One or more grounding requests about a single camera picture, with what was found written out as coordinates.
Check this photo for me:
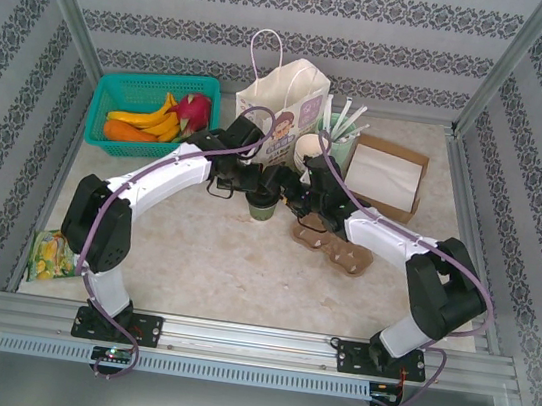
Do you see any green paper coffee cup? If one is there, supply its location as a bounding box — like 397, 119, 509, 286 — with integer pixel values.
246, 199, 280, 225

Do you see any grey slotted cable duct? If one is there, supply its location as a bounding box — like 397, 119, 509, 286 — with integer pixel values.
0, 329, 374, 405

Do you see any green plastic basket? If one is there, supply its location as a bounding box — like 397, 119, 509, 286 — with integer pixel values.
80, 60, 226, 171

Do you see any pale green straw tumbler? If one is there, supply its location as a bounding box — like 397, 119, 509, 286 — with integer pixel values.
309, 110, 365, 175

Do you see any orange mango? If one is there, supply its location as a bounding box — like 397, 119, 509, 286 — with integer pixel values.
101, 118, 161, 149

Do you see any stack of white paper cups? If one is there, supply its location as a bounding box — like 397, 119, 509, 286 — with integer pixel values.
292, 133, 334, 166

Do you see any green candy bag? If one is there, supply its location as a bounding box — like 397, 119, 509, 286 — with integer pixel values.
25, 224, 85, 289

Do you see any white wrapped straw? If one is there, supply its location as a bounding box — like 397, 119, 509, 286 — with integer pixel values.
323, 94, 338, 137
332, 119, 365, 149
336, 96, 353, 137
343, 103, 369, 141

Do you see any printed white paper bag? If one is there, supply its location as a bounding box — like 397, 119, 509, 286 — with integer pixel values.
225, 26, 338, 175

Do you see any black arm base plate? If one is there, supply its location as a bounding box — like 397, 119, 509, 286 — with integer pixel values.
69, 303, 166, 350
331, 336, 429, 386

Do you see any aluminium frame rail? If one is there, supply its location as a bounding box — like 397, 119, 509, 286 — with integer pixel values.
3, 56, 107, 302
415, 126, 534, 358

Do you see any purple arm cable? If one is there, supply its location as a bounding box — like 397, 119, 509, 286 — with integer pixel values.
281, 128, 517, 406
58, 83, 279, 399

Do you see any white napkin stack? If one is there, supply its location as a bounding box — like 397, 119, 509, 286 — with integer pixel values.
342, 141, 429, 211

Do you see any brown cardboard napkin box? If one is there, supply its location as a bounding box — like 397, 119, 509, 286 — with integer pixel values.
337, 130, 434, 229

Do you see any small green circuit board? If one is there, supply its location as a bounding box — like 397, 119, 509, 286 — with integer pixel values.
370, 378, 407, 406
90, 343, 134, 366

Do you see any aluminium mounting rail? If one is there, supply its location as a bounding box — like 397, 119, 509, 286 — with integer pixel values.
0, 288, 520, 403

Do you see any brown pulp cup carrier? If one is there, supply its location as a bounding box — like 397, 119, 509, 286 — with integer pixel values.
285, 213, 380, 281

